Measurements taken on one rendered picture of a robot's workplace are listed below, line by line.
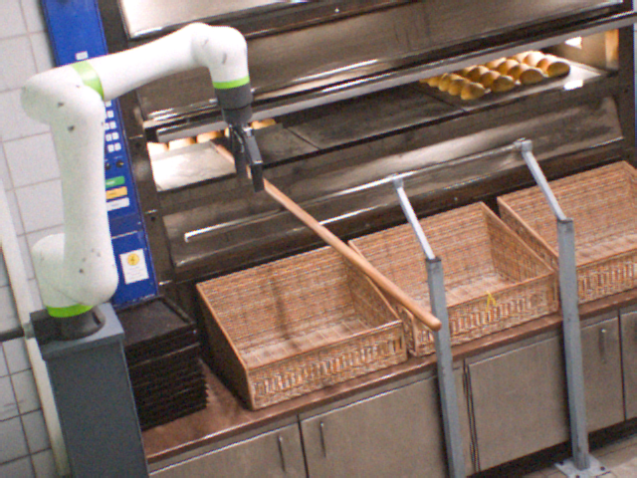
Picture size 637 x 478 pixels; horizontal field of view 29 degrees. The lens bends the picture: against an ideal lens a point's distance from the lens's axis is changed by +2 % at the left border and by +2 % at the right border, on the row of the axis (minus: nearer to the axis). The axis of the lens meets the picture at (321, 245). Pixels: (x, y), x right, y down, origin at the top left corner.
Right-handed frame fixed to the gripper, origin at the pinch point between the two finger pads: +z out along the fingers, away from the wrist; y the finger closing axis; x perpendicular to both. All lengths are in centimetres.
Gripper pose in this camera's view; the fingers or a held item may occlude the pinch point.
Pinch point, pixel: (250, 179)
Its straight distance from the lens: 320.0
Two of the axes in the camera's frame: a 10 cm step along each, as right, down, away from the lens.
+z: 1.6, 9.1, 3.7
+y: 3.7, 2.9, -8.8
